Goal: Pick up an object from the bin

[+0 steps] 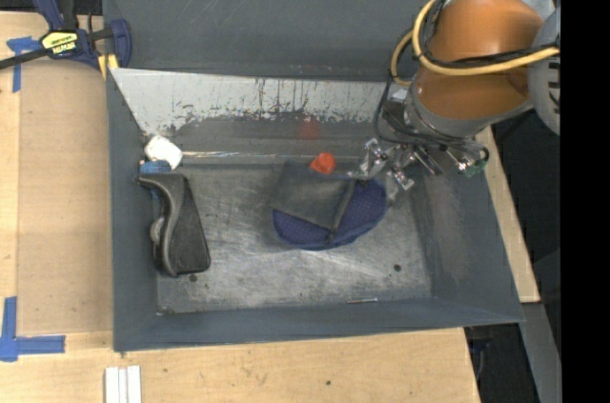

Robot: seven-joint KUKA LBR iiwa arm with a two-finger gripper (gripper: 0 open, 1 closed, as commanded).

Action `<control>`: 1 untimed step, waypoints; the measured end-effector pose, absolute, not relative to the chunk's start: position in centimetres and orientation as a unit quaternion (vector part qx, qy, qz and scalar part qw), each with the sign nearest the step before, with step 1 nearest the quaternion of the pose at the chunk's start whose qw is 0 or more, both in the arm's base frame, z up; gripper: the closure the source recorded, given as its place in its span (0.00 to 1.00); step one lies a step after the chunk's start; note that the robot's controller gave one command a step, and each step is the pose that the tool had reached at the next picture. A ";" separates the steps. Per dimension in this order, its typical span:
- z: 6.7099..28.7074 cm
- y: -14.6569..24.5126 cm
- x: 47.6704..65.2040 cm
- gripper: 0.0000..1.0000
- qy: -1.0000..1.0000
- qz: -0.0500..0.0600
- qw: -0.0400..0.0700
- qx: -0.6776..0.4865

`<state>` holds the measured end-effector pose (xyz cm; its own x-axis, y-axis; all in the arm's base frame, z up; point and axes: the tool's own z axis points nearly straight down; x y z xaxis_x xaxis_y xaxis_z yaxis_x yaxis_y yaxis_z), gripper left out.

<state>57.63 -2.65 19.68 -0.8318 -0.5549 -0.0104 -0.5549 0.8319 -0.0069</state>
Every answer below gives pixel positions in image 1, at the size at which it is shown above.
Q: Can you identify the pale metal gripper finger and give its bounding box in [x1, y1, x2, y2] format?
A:
[384, 166, 417, 204]
[350, 137, 383, 181]

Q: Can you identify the blue dotted round cloth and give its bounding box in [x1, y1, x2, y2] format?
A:
[271, 175, 389, 252]

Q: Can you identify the small orange-red cup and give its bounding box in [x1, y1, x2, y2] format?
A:
[309, 151, 337, 176]

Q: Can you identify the dark grey cloth pouch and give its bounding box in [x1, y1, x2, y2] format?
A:
[265, 159, 357, 246]

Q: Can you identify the grey metal bin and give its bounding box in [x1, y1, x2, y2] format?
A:
[100, 0, 526, 353]

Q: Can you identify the white rounded object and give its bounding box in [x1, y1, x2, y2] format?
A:
[143, 134, 184, 170]

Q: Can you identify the small blue object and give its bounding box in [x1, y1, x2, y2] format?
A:
[139, 159, 172, 176]

